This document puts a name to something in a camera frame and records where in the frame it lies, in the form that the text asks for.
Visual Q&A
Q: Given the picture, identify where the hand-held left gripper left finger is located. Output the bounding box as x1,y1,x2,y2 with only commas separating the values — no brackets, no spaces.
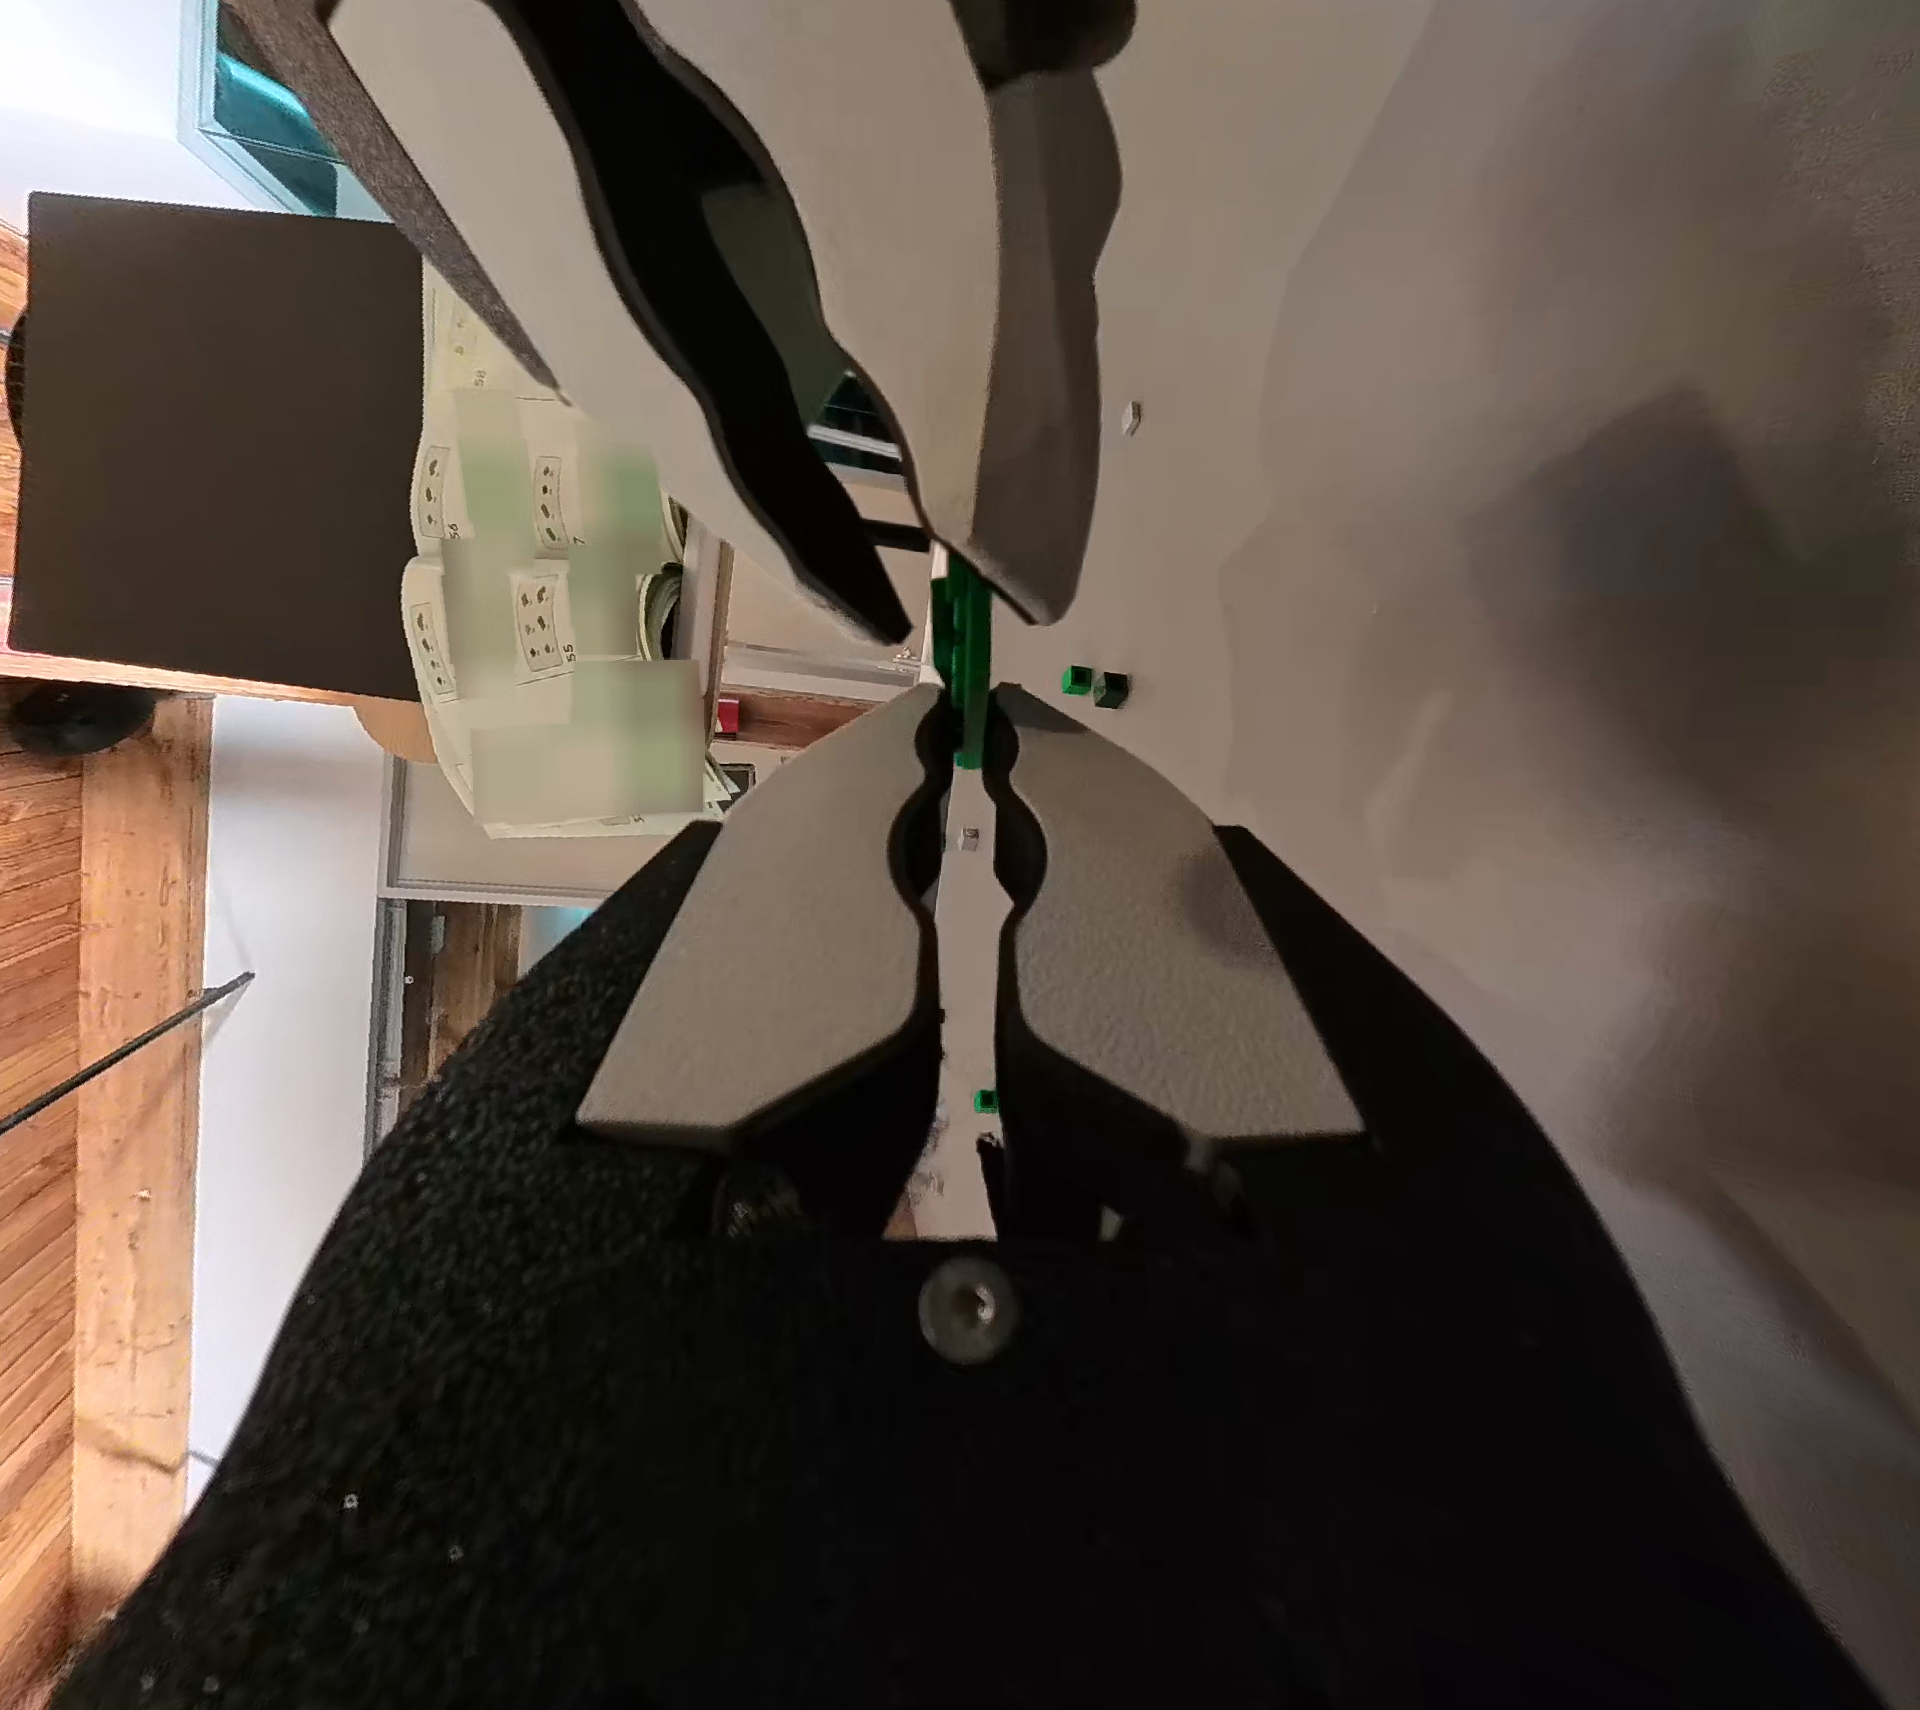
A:
573,684,962,1154

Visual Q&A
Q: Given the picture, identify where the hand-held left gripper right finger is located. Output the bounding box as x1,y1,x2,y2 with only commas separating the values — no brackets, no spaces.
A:
977,681,1368,1149

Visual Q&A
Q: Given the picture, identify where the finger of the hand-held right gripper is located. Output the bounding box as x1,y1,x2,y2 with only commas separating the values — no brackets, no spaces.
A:
557,0,1127,629
321,0,917,654

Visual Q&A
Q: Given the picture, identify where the green mosaic brick plate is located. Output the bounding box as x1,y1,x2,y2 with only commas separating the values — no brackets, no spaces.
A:
925,545,1000,774

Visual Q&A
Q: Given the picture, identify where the open instruction booklet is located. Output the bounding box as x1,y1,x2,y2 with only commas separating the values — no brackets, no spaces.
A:
402,269,708,842

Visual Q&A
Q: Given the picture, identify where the black panel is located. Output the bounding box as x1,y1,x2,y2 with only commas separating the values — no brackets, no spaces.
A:
11,192,439,701

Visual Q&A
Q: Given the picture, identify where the round wooden board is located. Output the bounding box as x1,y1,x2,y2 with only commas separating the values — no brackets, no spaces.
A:
351,690,452,767

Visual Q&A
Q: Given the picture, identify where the thin black rod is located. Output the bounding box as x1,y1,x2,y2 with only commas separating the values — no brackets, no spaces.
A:
0,972,258,1137

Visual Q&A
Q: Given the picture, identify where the black ceiling speaker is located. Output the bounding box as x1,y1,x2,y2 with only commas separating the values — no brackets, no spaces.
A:
6,684,152,759

